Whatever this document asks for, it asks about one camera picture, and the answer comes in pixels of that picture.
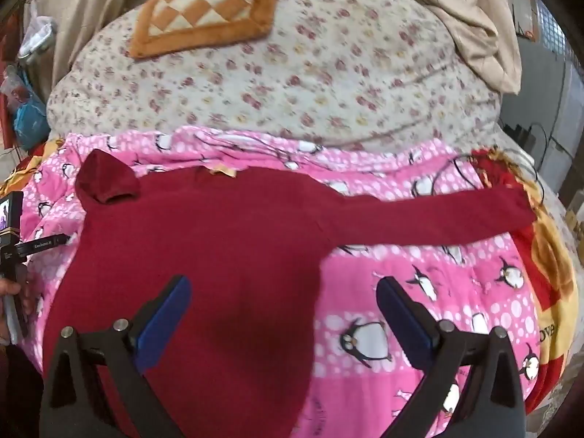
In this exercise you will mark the blue plastic bag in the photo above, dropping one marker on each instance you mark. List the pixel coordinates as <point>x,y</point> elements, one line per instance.
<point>29,118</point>

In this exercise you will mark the red and yellow blanket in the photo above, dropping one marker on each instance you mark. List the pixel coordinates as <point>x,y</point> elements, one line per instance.
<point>552,255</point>

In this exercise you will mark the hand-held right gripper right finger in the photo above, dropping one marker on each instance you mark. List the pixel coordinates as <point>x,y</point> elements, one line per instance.
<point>401,312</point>

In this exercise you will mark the white plastic bag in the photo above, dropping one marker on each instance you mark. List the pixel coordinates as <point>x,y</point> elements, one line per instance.
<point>39,32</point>

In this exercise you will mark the beige curtain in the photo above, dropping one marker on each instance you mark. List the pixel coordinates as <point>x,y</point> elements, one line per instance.
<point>77,18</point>

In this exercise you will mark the pink penguin print blanket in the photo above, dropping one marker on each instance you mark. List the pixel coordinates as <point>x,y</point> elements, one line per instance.
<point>365,262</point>

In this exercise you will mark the black charger plug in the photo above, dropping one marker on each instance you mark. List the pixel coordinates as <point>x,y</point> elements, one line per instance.
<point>521,128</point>

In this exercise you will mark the floral bed sheet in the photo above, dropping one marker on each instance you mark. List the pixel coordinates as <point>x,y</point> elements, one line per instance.
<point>319,77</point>

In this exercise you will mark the person's left hand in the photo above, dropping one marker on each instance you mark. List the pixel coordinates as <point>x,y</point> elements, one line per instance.
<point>7,288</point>

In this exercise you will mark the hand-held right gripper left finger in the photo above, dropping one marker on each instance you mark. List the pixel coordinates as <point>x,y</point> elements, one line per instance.
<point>166,310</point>

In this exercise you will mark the beige crumpled cloth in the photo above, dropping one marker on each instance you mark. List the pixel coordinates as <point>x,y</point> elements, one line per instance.
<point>479,32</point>

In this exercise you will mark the dark red sweater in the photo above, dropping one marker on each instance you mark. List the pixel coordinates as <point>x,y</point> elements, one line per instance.
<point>228,237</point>

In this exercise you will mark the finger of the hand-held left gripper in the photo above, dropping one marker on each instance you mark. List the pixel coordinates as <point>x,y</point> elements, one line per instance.
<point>43,242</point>

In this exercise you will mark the orange towel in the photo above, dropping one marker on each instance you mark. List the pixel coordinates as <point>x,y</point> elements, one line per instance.
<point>205,4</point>

